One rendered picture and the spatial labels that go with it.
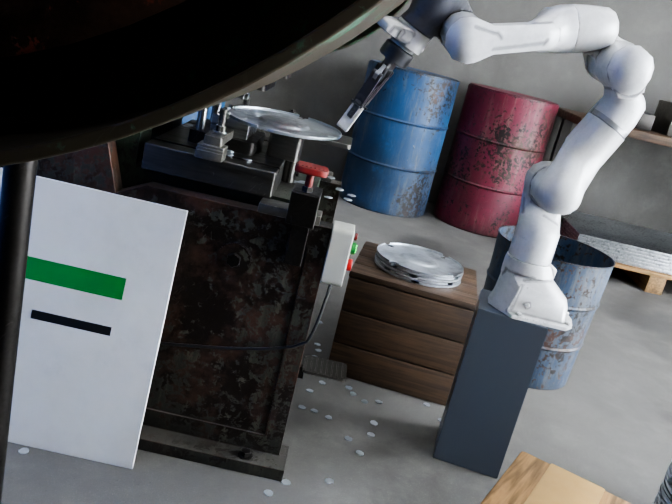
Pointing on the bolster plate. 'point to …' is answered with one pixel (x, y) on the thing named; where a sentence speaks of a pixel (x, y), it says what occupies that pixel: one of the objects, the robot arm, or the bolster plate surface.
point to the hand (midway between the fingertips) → (350, 116)
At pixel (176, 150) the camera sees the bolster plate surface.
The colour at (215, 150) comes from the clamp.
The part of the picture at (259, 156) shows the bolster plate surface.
